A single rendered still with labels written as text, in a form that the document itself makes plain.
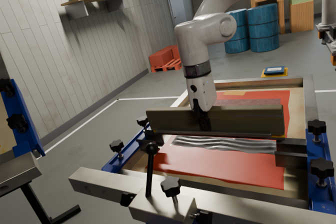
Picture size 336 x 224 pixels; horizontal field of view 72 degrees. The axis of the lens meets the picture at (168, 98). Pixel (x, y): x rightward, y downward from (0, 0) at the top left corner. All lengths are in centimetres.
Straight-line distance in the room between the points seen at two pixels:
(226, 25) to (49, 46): 355
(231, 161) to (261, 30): 494
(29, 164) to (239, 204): 50
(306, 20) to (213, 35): 669
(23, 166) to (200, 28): 54
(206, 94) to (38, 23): 354
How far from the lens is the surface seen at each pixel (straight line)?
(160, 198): 51
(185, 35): 58
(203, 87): 60
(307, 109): 93
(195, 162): 76
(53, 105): 392
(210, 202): 52
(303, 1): 721
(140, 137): 88
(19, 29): 380
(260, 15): 552
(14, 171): 68
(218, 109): 65
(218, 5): 73
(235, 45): 591
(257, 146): 79
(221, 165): 73
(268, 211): 50
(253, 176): 70
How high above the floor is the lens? 142
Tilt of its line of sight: 21 degrees down
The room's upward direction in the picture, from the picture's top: 14 degrees counter-clockwise
